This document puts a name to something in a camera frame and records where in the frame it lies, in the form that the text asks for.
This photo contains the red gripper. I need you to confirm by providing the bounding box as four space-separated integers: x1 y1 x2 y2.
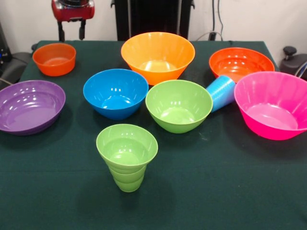
51 0 95 43

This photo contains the small orange bowl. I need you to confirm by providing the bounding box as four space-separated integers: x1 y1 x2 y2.
32 43 77 77

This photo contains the wide purple bowl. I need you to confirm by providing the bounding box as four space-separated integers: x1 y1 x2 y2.
0 80 66 136

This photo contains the small green bowl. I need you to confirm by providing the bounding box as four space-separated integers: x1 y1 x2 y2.
95 124 159 175

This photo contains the large green bowl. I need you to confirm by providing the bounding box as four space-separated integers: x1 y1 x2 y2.
145 80 214 134

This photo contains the blue cup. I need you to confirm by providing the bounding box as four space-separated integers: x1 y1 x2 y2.
205 75 236 113

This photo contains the stack of green cups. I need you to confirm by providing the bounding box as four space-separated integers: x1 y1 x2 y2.
110 165 146 193

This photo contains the black equipment box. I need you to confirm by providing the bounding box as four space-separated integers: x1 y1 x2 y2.
0 21 12 67

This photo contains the blue bowl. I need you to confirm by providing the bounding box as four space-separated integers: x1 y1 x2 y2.
83 69 149 121

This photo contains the large yellow-orange bowl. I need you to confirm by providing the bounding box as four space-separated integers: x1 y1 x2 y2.
120 32 196 86

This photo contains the wide red-orange bowl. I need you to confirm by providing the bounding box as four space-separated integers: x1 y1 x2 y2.
208 47 276 83

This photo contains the dark green tablecloth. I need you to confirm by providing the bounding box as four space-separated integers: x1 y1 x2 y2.
0 40 307 230

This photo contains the large pink bowl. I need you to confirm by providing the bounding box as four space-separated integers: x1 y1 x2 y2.
234 71 307 141

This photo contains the grey chair with black knob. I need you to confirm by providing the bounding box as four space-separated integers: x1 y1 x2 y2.
279 46 307 80

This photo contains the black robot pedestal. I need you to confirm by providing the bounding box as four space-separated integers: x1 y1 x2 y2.
110 0 195 41

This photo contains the white cable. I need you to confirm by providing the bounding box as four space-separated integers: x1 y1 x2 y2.
195 31 212 41

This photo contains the black wall cable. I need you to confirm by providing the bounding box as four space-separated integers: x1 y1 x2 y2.
212 0 225 41

